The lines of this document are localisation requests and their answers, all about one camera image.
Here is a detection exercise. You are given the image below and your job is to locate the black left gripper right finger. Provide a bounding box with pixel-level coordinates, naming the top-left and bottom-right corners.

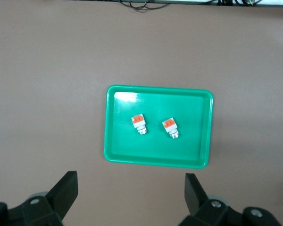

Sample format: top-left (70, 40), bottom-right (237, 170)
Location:
top-left (179, 173), bottom-right (283, 226)

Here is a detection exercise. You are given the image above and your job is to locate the black cable bundle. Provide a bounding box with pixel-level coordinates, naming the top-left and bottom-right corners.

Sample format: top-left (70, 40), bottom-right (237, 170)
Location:
top-left (119, 0), bottom-right (170, 11)
top-left (212, 0), bottom-right (265, 7)

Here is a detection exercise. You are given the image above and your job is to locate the brown table mat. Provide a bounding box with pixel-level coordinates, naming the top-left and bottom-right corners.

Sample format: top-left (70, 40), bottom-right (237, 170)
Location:
top-left (0, 0), bottom-right (283, 226)

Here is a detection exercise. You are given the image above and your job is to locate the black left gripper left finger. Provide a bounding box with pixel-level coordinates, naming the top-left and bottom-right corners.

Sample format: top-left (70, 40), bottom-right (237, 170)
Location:
top-left (0, 171), bottom-right (79, 226)

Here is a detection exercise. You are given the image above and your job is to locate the green plastic tray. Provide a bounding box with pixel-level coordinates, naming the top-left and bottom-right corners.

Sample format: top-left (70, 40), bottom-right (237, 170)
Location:
top-left (103, 84), bottom-right (214, 170)

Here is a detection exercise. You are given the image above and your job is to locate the green button white orange block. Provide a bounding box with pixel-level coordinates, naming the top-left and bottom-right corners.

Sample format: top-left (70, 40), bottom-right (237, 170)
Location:
top-left (131, 113), bottom-right (149, 137)
top-left (162, 117), bottom-right (181, 139)

